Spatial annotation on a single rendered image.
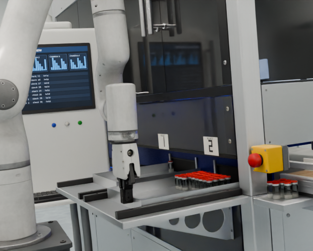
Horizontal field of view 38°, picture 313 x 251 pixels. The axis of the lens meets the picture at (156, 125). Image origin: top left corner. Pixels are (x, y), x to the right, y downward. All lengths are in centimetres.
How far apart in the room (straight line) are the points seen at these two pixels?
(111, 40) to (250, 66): 41
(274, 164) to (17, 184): 68
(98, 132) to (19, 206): 106
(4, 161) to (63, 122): 101
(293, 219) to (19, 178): 82
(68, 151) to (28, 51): 104
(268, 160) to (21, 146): 65
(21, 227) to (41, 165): 98
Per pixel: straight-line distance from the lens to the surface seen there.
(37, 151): 213
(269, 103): 139
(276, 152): 129
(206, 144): 152
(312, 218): 154
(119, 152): 125
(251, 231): 140
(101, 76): 132
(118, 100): 123
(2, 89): 110
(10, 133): 121
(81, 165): 217
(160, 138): 181
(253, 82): 135
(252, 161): 127
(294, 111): 145
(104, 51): 125
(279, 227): 145
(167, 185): 158
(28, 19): 119
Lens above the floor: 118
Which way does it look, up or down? 3 degrees down
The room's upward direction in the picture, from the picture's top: 5 degrees counter-clockwise
